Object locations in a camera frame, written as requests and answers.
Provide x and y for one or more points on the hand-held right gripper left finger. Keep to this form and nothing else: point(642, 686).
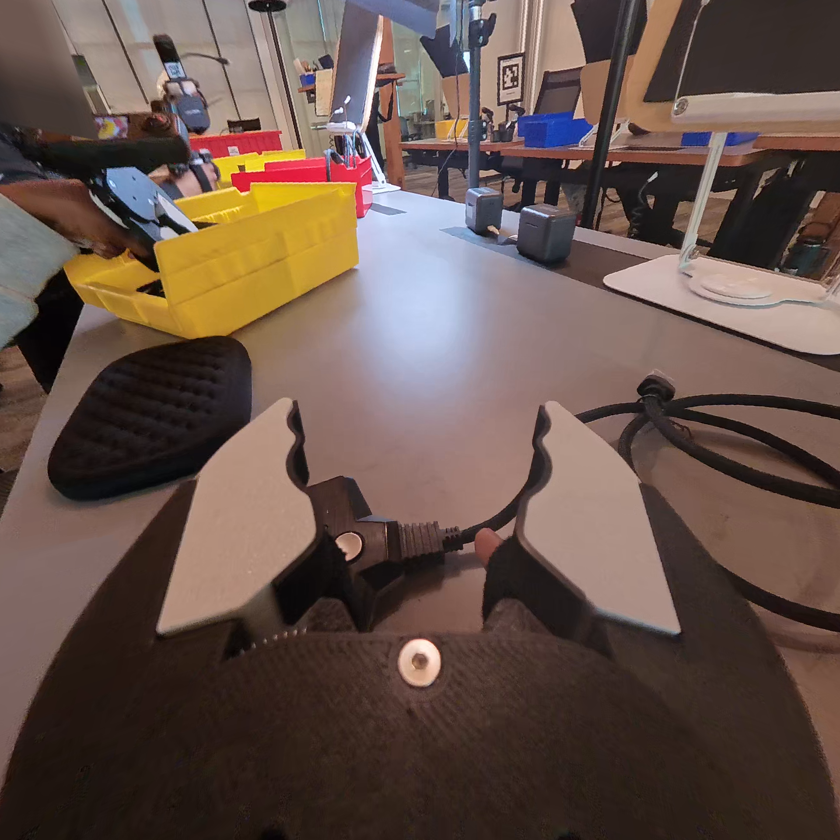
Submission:
point(243, 525)

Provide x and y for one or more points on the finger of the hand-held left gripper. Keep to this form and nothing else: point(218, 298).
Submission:
point(174, 220)

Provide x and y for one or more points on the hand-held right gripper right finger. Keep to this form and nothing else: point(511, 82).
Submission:
point(590, 525)

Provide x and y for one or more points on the yellow plastic bin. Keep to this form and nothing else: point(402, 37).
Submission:
point(262, 262)
point(262, 164)
point(451, 129)

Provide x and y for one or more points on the person's left hand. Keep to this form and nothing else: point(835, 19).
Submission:
point(59, 210)

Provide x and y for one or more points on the person's right hand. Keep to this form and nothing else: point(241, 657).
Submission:
point(489, 546)

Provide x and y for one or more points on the red plastic bin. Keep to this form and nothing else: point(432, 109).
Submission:
point(236, 143)
point(308, 180)

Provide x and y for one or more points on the black textured pad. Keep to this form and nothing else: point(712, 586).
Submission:
point(151, 420)

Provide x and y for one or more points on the grey panel on white stand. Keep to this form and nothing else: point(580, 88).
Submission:
point(358, 59)

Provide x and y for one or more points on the white tablet stand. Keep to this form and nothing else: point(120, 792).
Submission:
point(722, 295)

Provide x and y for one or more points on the dark grey power cube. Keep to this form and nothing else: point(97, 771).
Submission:
point(544, 233)
point(484, 210)

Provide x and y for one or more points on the black tripod pole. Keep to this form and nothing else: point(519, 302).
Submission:
point(481, 98)

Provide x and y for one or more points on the black and white marker sign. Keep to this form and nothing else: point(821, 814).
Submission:
point(510, 79)

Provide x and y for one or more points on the wooden office desk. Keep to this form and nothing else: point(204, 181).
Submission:
point(656, 154)

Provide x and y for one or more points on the blue plastic bin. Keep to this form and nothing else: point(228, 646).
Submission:
point(718, 138)
point(554, 130)

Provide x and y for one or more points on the black floor lamp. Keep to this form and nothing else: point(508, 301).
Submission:
point(610, 111)

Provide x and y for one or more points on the black camera rig with tag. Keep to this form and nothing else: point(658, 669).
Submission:
point(190, 111)

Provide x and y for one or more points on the black board with tan frame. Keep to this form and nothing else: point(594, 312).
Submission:
point(754, 46)

